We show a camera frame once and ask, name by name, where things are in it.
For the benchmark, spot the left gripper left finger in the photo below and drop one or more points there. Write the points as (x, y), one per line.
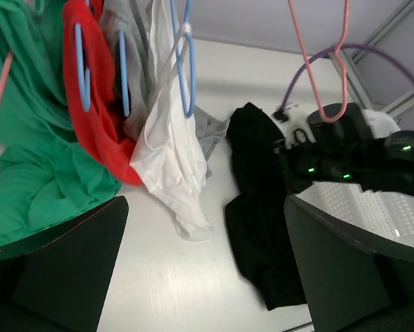
(57, 279)

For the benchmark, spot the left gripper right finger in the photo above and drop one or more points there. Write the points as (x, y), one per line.
(353, 279)

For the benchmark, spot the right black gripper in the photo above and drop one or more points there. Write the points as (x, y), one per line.
(332, 157)

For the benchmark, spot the black tank top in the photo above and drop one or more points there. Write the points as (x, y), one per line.
(255, 219)

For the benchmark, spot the red tank top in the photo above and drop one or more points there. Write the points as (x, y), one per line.
(98, 131)

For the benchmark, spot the white tank top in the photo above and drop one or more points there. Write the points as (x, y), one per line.
(168, 157)

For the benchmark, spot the grey tank top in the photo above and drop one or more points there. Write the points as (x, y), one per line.
(125, 16)

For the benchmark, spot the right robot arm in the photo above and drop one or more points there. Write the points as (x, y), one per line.
(363, 147)

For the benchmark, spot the green tank top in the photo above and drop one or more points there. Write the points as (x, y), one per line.
(46, 177)

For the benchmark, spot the white plastic basket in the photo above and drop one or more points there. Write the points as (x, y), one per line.
(387, 214)

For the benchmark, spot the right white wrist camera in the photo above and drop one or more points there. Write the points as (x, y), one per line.
(292, 120)

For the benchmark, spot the aluminium frame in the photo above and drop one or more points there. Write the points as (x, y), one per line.
(380, 69)

